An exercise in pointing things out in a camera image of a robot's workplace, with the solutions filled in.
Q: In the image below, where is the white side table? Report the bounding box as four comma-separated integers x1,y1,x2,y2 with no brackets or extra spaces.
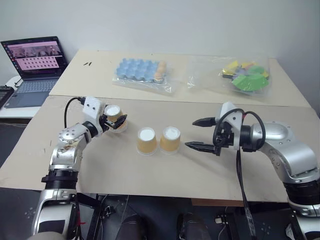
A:
0,75,51,119

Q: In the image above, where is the yellow paper cup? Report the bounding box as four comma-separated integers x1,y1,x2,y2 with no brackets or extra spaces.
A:
159,126,181,156
103,104,129,133
136,127,159,157

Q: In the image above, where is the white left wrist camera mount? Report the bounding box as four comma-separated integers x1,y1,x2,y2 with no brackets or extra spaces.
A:
81,97,106,133

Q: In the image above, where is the clear bag with coloured blocks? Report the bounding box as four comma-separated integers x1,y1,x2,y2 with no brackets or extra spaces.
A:
186,56,274,100

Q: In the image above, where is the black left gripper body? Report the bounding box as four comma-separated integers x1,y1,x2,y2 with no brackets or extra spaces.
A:
99,114,120,131

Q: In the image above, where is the dark rounded shape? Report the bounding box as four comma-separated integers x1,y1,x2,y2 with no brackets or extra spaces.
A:
116,214,149,240
175,212,210,240

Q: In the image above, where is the clear bag with egg tray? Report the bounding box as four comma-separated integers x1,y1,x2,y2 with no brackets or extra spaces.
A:
111,57,179,97

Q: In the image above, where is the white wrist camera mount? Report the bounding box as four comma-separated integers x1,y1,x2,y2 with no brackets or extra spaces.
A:
215,101,245,137
81,97,106,133

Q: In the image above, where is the blue egg tray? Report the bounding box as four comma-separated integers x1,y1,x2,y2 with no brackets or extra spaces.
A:
114,58,160,82

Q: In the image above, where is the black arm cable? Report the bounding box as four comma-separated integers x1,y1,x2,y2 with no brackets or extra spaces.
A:
212,108,266,240
63,96,85,129

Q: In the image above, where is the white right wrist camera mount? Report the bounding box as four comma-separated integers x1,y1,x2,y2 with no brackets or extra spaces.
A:
215,101,245,137

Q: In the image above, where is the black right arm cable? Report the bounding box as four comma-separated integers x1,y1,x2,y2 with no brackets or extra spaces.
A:
212,108,266,240

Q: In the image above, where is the large green fan-shaped block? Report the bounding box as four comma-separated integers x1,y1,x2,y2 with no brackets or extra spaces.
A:
230,72,270,94

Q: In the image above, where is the grey open laptop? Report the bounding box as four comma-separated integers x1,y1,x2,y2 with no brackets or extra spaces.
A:
0,36,69,109

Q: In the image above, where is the black electronic device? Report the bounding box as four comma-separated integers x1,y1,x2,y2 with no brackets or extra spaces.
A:
0,85,15,110

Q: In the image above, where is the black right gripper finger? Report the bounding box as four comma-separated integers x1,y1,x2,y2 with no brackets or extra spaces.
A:
191,116,217,128
184,141,217,155

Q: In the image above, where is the yellow block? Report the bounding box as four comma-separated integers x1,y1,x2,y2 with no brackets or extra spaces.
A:
222,60,241,72

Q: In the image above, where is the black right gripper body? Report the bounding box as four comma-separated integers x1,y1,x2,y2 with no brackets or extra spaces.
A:
211,119,235,157

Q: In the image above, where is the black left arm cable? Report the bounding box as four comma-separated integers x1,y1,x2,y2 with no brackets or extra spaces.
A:
63,96,85,129

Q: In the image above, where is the small green block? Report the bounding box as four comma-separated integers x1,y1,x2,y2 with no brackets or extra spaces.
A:
247,64,264,75

